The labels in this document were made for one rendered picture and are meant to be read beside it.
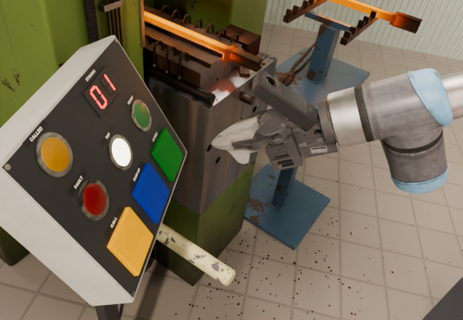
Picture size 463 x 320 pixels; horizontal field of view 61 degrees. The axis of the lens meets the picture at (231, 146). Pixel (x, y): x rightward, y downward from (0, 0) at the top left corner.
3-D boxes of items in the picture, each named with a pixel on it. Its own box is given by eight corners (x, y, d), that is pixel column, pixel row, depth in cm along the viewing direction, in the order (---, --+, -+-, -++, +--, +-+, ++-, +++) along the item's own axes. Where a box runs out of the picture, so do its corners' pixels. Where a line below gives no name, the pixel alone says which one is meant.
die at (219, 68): (238, 67, 120) (242, 42, 115) (199, 94, 107) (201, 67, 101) (138, 23, 135) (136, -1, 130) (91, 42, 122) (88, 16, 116)
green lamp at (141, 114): (157, 123, 72) (156, 103, 69) (139, 134, 68) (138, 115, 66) (144, 116, 73) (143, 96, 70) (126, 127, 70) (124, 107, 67)
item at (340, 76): (368, 76, 161) (370, 72, 160) (328, 119, 135) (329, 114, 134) (304, 50, 172) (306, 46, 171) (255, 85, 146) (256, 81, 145)
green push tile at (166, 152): (184, 155, 79) (166, 127, 75) (174, 181, 73) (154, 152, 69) (176, 157, 79) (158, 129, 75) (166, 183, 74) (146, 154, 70)
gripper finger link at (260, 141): (233, 155, 66) (283, 144, 63) (229, 149, 65) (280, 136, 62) (237, 138, 69) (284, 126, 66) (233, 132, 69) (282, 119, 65)
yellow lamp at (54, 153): (80, 163, 52) (76, 137, 49) (50, 182, 49) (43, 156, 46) (65, 152, 53) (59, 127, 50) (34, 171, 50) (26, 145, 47)
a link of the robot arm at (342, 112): (356, 108, 56) (351, 74, 64) (323, 116, 58) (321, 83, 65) (369, 153, 61) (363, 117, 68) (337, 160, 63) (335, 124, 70)
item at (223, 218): (242, 228, 188) (256, 157, 157) (193, 287, 162) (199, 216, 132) (153, 174, 208) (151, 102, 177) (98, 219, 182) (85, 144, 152)
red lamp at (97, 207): (116, 205, 56) (114, 184, 54) (90, 225, 53) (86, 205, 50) (100, 194, 58) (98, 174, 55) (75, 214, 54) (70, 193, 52)
